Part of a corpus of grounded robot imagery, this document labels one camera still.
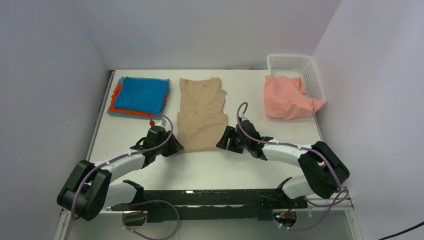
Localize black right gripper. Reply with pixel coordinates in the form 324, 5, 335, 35
216, 126, 250, 154

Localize beige t-shirt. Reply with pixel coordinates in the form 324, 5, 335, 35
176, 77, 228, 153

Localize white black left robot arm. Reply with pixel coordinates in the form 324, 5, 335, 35
56, 125, 184, 221

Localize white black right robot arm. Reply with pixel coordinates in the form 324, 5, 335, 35
216, 119, 350, 208

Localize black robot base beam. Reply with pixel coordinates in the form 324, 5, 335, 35
111, 188, 308, 223

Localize blue folded t-shirt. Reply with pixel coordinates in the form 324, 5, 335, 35
113, 76, 170, 116

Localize orange folded t-shirt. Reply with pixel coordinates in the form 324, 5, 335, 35
108, 85, 168, 118

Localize grey folded t-shirt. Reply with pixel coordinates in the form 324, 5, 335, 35
106, 76, 171, 122

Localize pink t-shirt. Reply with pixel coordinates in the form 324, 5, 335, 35
263, 75, 325, 120

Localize white plastic laundry basket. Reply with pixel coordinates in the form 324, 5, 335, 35
266, 53, 327, 102

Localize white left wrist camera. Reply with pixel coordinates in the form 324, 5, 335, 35
149, 118, 167, 129

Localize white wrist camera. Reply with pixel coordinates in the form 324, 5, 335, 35
149, 118, 167, 129
238, 113, 248, 122

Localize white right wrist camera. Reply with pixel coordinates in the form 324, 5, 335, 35
238, 113, 248, 122

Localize aluminium frame rails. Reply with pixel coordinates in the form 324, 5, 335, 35
304, 195, 355, 213

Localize black floor cable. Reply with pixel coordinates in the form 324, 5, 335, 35
377, 221, 424, 240

